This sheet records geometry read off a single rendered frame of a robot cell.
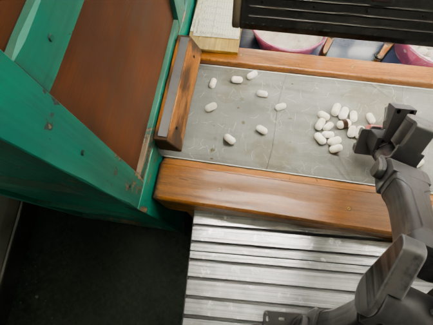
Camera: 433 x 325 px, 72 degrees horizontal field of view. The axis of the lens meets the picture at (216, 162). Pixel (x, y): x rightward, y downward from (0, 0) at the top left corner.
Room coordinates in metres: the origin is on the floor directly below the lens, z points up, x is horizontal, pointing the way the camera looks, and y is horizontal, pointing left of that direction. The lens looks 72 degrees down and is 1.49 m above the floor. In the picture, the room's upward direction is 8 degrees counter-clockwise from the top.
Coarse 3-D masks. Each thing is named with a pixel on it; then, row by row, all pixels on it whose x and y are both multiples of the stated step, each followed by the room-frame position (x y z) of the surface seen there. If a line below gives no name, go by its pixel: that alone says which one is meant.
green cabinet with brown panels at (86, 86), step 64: (0, 0) 0.24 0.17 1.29; (64, 0) 0.29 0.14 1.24; (128, 0) 0.43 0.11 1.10; (0, 64) 0.18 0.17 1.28; (64, 64) 0.25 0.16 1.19; (128, 64) 0.35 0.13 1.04; (0, 128) 0.13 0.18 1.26; (64, 128) 0.17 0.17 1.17; (128, 128) 0.26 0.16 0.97; (64, 192) 0.17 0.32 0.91; (128, 192) 0.15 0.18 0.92
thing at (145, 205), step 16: (192, 0) 0.73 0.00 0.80; (192, 16) 0.71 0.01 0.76; (160, 160) 0.27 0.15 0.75; (144, 176) 0.20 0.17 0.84; (0, 192) 0.28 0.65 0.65; (16, 192) 0.28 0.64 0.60; (32, 192) 0.21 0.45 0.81; (144, 192) 0.17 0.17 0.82; (64, 208) 0.25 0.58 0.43; (80, 208) 0.23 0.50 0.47; (96, 208) 0.22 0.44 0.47; (112, 208) 0.19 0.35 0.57; (128, 208) 0.14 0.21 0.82; (144, 208) 0.14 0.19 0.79; (160, 208) 0.16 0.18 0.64; (144, 224) 0.19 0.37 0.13; (160, 224) 0.14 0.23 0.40; (176, 224) 0.16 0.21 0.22
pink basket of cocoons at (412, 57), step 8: (400, 48) 0.52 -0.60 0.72; (408, 48) 0.49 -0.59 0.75; (400, 56) 0.51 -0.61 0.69; (408, 56) 0.48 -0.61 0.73; (416, 56) 0.46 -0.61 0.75; (424, 56) 0.45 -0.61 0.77; (408, 64) 0.47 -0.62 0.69; (416, 64) 0.46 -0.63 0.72; (424, 64) 0.44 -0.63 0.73; (432, 64) 0.43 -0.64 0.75
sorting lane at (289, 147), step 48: (240, 96) 0.42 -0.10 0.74; (288, 96) 0.40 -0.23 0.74; (336, 96) 0.38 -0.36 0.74; (384, 96) 0.36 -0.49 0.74; (432, 96) 0.34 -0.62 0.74; (192, 144) 0.30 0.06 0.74; (240, 144) 0.28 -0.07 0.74; (288, 144) 0.26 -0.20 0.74; (432, 144) 0.20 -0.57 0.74; (432, 192) 0.08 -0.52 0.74
